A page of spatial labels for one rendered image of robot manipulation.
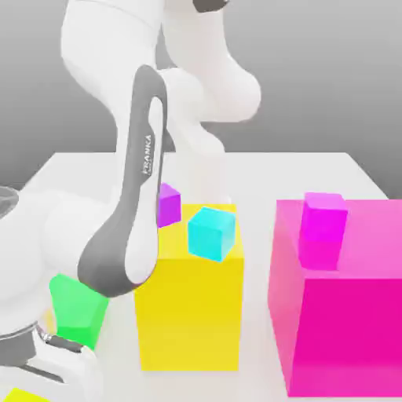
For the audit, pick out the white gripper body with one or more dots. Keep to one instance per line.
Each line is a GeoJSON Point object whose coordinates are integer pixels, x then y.
{"type": "Point", "coordinates": [80, 373]}

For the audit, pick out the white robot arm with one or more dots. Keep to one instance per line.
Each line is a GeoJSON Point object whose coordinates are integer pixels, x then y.
{"type": "Point", "coordinates": [103, 62]}

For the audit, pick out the small green cube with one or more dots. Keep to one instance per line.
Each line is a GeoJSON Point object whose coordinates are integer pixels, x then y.
{"type": "Point", "coordinates": [77, 309]}

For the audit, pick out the small yellow cube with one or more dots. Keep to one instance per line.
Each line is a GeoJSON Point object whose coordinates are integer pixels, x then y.
{"type": "Point", "coordinates": [19, 396]}

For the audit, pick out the small cyan cube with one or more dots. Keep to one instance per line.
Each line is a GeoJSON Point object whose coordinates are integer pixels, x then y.
{"type": "Point", "coordinates": [209, 234]}

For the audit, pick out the small purple cube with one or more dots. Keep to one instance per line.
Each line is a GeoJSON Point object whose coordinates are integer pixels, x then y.
{"type": "Point", "coordinates": [169, 205]}

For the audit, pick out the small magenta cube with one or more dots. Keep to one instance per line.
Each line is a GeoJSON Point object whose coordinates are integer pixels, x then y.
{"type": "Point", "coordinates": [323, 232]}

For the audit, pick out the large yellow box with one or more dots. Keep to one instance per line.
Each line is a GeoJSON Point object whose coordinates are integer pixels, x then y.
{"type": "Point", "coordinates": [191, 314]}

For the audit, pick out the large pink box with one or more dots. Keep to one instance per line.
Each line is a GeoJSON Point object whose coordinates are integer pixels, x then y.
{"type": "Point", "coordinates": [345, 339]}

